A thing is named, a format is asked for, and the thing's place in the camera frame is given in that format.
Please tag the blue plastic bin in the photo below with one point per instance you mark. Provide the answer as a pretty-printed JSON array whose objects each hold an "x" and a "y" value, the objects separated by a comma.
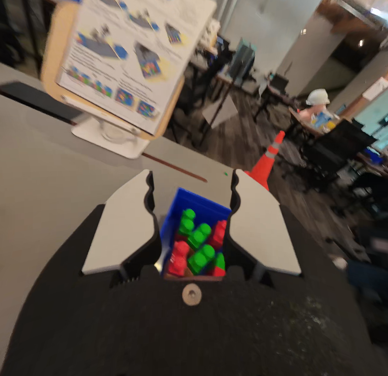
[{"x": 182, "y": 200}]

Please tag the white folded sign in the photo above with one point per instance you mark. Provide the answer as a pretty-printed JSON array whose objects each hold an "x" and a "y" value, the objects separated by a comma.
[{"x": 221, "y": 112}]

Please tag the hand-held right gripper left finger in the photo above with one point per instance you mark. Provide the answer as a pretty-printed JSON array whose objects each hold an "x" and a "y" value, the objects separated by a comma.
[{"x": 121, "y": 227}]

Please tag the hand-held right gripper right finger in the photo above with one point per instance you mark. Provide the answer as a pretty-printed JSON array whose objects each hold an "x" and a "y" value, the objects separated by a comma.
[{"x": 264, "y": 227}]

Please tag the printed instruction sheet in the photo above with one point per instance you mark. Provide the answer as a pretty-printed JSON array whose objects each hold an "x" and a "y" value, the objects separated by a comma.
[{"x": 133, "y": 49}]

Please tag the pile of colourful toy blocks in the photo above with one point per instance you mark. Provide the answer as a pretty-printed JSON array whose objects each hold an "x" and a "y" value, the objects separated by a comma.
[{"x": 197, "y": 243}]

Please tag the black inset table panel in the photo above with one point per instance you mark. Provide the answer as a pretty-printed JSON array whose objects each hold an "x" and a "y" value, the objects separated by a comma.
[{"x": 36, "y": 100}]

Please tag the orange traffic cone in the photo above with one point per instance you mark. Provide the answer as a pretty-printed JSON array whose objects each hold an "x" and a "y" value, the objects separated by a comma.
[{"x": 267, "y": 164}]

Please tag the black office chair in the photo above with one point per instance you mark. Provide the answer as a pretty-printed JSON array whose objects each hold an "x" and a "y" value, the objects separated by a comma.
[{"x": 333, "y": 155}]

